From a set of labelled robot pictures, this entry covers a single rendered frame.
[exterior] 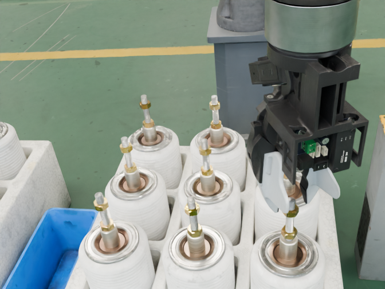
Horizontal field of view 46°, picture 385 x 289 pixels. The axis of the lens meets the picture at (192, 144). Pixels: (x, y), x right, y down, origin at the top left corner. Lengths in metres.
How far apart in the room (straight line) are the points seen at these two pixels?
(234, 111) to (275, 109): 0.72
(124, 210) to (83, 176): 0.48
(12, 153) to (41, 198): 0.11
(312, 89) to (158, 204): 0.39
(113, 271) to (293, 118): 0.32
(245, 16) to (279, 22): 0.67
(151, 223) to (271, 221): 0.19
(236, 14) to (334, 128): 0.68
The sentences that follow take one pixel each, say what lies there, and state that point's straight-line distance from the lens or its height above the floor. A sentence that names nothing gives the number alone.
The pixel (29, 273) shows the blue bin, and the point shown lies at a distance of 0.89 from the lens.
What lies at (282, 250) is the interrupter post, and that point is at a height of 0.27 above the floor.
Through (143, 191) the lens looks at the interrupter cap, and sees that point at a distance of 0.70.
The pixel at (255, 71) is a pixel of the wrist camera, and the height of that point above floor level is 0.48.
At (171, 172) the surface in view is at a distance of 0.81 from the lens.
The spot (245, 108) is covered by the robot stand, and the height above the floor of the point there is 0.10.
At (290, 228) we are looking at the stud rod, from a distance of 0.57.
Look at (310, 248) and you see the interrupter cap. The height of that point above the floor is 0.25.
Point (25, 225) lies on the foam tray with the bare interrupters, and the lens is 0.93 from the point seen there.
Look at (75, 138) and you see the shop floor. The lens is 1.31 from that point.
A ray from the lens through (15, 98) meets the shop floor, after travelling 1.60.
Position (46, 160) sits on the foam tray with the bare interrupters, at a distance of 0.98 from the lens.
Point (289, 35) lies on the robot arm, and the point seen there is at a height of 0.57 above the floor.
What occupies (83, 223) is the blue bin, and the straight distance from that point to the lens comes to 0.92.
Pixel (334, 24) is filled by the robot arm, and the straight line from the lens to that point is 0.37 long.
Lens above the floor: 0.72
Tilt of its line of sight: 37 degrees down
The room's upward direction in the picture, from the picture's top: 6 degrees counter-clockwise
